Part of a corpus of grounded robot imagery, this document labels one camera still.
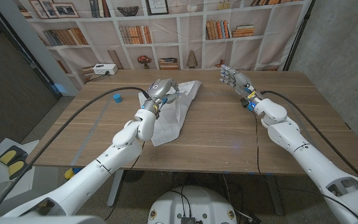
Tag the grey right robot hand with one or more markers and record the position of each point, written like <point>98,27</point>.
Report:
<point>239,81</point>

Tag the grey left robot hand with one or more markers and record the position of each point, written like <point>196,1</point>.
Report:
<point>162,90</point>

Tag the white cloth napkin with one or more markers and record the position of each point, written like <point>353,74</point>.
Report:
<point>172,121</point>

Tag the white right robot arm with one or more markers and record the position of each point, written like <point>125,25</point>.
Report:
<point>309,158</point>

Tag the blue cylinder block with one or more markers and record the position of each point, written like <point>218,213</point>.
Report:
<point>117,98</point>

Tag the printed bookshelf backdrop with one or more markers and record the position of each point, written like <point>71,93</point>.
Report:
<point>247,53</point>

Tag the white power strip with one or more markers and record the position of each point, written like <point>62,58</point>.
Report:
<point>105,69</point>

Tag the black backdrop stand pole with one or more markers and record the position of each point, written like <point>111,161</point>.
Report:
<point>298,34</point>

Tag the grey table leg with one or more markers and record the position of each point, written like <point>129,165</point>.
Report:
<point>275,196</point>
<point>115,186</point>

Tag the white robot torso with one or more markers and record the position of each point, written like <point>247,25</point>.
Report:
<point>194,202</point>

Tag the tray of colourful toys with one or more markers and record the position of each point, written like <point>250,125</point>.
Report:
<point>69,173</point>

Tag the white floor mat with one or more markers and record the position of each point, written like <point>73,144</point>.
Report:
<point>30,149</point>

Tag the black yellow foot pedal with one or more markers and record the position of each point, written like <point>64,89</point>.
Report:
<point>17,168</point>
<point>9,155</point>

